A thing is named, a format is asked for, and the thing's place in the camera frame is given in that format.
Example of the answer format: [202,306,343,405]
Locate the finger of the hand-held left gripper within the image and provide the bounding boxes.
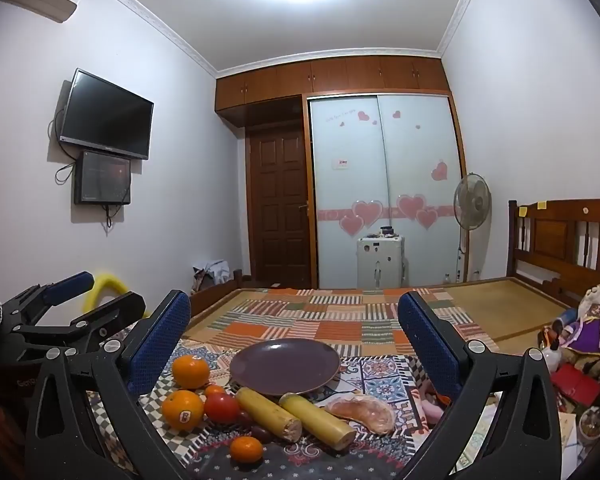
[0,271,96,332]
[10,292,147,357]

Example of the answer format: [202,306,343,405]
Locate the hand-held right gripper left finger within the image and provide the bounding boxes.
[25,289,193,480]

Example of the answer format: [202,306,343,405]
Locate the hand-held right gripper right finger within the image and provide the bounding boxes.
[397,290,566,480]

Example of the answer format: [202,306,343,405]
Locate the large plain orange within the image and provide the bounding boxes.
[172,355,211,390]

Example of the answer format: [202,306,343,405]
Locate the large orange with sticker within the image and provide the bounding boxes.
[161,389,205,431]

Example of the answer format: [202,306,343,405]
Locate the red tomato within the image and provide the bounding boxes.
[203,393,241,424]

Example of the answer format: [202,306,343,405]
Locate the raw meat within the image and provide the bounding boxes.
[325,394,397,435]

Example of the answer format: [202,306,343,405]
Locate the purple plate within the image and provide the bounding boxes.
[229,338,341,400]

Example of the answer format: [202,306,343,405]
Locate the yellow sugarcane piece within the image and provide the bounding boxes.
[279,394,357,450]
[236,387,303,442]

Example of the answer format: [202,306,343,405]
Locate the yellow foam tube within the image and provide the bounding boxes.
[83,271,153,319]

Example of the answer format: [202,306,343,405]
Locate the tile-print cloth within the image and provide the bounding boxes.
[87,337,503,480]

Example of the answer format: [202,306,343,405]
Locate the pink plush object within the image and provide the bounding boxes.
[415,385,453,428]

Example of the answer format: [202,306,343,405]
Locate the wooden bed footboard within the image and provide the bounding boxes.
[189,270,244,317]

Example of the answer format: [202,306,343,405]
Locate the bamboo bed mat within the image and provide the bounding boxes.
[182,280,572,357]

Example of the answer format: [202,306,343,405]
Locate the striped patchwork blanket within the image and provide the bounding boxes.
[182,287,501,358]

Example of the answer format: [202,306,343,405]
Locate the white small cabinet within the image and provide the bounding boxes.
[356,235,410,291]

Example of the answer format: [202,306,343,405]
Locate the pile of clothes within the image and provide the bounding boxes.
[192,260,231,293]

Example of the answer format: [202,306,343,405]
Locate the pink heart stickers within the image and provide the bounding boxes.
[317,109,456,238]

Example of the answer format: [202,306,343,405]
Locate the white plastic bottle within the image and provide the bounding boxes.
[542,340,564,374]

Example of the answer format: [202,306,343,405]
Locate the standing fan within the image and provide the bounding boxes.
[452,172,492,282]

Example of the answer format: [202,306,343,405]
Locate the wooden bed headboard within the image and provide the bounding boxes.
[507,199,600,307]

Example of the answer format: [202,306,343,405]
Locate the red box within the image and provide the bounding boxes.
[550,364,600,408]

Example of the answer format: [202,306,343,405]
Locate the wardrobe with sliding glass doors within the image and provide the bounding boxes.
[307,94,468,290]

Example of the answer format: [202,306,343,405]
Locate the plush toy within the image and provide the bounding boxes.
[575,282,600,356]

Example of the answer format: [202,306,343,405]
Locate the brown wooden door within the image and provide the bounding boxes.
[245,127,313,283]

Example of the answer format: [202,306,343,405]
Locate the wooden overhead cabinets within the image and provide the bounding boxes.
[215,55,453,131]

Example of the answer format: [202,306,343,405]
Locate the black hanging cable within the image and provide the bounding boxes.
[101,203,123,235]

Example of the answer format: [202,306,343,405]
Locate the small black wall monitor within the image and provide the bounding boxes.
[74,150,132,206]

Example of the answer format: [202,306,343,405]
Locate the wall-mounted black television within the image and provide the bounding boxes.
[59,68,155,161]

